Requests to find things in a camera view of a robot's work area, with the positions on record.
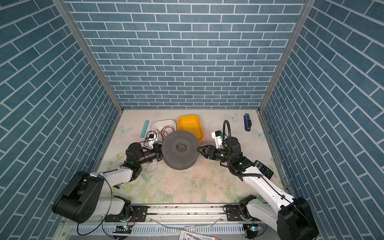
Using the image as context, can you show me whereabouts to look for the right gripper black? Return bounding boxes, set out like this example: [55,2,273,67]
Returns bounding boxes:
[198,144,234,164]

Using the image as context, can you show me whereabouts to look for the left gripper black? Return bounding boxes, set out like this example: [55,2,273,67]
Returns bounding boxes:
[136,144,173,167]

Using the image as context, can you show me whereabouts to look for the grey cable spool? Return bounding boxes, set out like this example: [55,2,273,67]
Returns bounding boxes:
[162,131,200,171]

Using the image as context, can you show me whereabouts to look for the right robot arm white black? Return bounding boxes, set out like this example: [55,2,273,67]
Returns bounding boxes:
[197,137,319,240]

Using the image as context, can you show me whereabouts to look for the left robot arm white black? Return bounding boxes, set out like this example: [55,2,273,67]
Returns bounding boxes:
[52,143,163,224]

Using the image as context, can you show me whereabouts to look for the white plastic tray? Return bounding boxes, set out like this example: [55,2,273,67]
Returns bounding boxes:
[152,120,178,142]

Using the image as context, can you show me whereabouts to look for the yellow plastic tray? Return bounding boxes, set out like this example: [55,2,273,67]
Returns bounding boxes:
[177,115,204,144]

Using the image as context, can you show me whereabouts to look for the blue stapler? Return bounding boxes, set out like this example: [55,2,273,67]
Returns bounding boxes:
[244,114,252,132]

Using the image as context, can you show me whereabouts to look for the black remote control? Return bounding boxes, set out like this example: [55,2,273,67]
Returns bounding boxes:
[255,161,274,180]

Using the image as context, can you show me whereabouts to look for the left green circuit board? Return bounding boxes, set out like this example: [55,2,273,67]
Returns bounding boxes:
[113,225,133,236]

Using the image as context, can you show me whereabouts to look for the green circuit board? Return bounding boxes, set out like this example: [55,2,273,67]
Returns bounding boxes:
[243,224,263,240]
[113,225,133,236]

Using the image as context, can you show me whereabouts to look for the printed paper sheet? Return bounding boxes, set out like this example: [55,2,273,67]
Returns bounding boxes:
[179,231,220,240]

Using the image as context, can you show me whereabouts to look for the right green circuit board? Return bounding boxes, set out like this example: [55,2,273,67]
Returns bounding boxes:
[243,224,263,240]

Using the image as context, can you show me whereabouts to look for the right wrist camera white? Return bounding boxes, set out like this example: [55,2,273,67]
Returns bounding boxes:
[212,131,223,149]

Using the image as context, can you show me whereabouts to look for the red cable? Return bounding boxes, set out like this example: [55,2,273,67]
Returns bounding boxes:
[155,125,176,140]

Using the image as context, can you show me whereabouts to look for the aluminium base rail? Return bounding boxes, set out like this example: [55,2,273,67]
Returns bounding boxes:
[53,203,319,240]

